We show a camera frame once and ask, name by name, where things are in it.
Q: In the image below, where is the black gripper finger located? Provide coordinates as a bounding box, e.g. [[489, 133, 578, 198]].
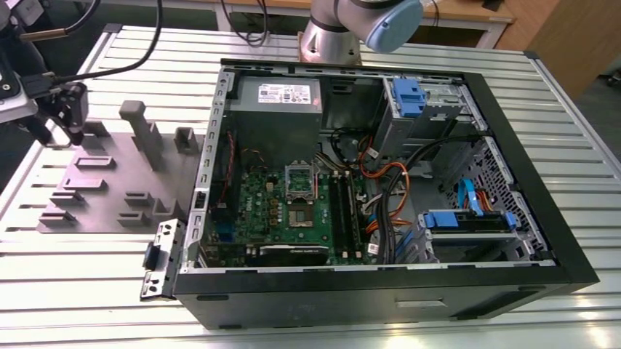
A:
[[29, 116, 53, 147], [55, 81, 89, 146]]

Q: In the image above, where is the metal socket cover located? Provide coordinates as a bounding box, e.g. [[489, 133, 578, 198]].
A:
[[283, 159, 322, 205]]

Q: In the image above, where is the wire locking lever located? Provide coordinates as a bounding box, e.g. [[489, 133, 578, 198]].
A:
[[312, 161, 324, 206]]

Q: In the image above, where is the CPU socket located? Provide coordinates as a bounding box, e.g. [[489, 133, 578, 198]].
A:
[[287, 204, 322, 229]]

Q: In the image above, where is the grey plastic parts rack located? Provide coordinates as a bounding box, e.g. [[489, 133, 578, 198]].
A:
[[36, 100, 207, 234]]

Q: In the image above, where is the grey power supply unit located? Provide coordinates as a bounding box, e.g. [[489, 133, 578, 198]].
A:
[[226, 75, 324, 172]]

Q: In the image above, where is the green motherboard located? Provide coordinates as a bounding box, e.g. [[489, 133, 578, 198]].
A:
[[199, 169, 371, 267]]

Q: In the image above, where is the black graphics card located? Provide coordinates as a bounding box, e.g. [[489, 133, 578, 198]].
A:
[[199, 241, 334, 269]]

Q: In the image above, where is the black RAM slot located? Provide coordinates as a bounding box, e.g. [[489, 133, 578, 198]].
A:
[[326, 170, 343, 257]]

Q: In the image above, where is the silver drive cage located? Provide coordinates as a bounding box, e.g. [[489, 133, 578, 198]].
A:
[[374, 75, 487, 161]]

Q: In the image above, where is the black PC case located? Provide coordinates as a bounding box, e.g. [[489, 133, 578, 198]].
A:
[[139, 57, 601, 331]]

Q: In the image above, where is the hard disk in blue carrier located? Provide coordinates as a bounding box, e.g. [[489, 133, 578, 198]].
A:
[[422, 211, 518, 234]]

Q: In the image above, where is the silver disk bay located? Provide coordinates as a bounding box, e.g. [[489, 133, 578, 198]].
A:
[[415, 209, 554, 265]]

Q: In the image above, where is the brown wooden cabinet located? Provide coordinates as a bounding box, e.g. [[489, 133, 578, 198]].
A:
[[494, 0, 621, 98]]

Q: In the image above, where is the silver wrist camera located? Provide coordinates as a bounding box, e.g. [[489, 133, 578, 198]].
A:
[[0, 71, 39, 124]]

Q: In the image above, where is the red black fan wire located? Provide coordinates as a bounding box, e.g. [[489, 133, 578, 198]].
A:
[[218, 129, 239, 210]]

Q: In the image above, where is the yellow wire bundle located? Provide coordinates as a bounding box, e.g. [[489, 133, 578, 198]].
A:
[[314, 151, 352, 172]]

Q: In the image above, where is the black thick cable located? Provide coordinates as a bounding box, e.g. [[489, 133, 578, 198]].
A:
[[376, 133, 481, 263]]

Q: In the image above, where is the orange wire bundle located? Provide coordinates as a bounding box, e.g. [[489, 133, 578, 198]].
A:
[[359, 161, 414, 236]]

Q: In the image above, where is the blue data wire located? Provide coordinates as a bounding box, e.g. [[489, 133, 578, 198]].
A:
[[457, 177, 487, 218]]

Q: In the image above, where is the wooden desk white frame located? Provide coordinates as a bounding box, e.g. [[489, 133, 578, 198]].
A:
[[419, 0, 517, 50]]

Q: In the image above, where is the red data wire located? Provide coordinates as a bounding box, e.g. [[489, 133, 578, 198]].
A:
[[477, 189, 495, 216]]

